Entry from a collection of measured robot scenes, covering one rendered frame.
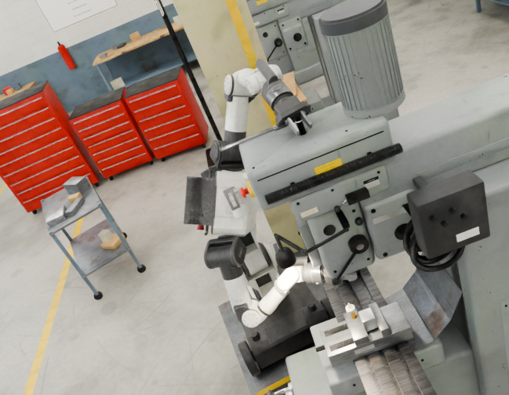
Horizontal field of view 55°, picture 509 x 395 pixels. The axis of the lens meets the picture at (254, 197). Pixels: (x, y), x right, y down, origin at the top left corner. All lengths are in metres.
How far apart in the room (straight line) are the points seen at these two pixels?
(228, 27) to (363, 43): 1.85
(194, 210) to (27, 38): 9.33
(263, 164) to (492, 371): 1.37
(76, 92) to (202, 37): 8.09
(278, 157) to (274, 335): 1.45
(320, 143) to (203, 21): 1.85
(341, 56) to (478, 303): 1.06
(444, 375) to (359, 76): 1.41
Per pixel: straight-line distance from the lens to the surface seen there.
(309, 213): 1.63
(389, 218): 1.74
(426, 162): 1.70
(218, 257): 2.01
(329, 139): 1.53
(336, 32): 1.48
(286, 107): 1.62
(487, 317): 2.10
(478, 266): 1.89
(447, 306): 2.14
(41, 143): 6.78
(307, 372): 2.39
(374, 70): 1.51
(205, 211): 1.99
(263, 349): 2.75
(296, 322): 2.78
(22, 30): 11.08
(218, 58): 3.28
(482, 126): 1.74
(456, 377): 2.43
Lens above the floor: 2.60
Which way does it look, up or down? 31 degrees down
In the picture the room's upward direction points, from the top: 24 degrees counter-clockwise
